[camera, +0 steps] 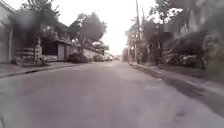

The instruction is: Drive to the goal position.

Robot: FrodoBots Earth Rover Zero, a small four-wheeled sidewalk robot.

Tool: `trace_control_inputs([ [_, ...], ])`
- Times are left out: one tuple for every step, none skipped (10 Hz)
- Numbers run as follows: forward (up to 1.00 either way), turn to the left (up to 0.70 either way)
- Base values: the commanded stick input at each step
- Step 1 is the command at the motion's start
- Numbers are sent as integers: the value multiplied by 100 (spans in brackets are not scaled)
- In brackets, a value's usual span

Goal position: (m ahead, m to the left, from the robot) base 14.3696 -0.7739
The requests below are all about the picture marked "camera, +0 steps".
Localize grey asphalt road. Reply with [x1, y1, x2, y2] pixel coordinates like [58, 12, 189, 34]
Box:
[0, 60, 224, 128]

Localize dark parked car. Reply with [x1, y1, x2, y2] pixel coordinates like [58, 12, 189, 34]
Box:
[67, 53, 90, 64]

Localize utility pole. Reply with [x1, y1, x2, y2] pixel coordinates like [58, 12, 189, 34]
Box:
[134, 0, 142, 65]

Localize round dark tree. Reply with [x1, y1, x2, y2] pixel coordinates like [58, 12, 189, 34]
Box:
[69, 11, 108, 46]

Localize group of trees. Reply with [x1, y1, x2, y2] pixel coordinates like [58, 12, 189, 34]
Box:
[122, 0, 181, 64]

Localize row of low buildings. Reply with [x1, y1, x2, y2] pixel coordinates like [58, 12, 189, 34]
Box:
[39, 33, 116, 63]

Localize bushes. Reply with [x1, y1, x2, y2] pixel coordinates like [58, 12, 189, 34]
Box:
[159, 13, 224, 73]

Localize wooden fence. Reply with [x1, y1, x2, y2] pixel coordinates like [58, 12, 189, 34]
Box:
[13, 46, 43, 63]

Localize concrete pavement with gutter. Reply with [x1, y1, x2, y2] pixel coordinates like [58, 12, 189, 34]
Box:
[129, 61, 224, 118]

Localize large tree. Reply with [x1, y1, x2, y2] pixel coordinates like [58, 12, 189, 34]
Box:
[8, 0, 71, 44]

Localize pale building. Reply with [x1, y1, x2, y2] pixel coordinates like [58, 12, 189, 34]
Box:
[0, 0, 16, 65]

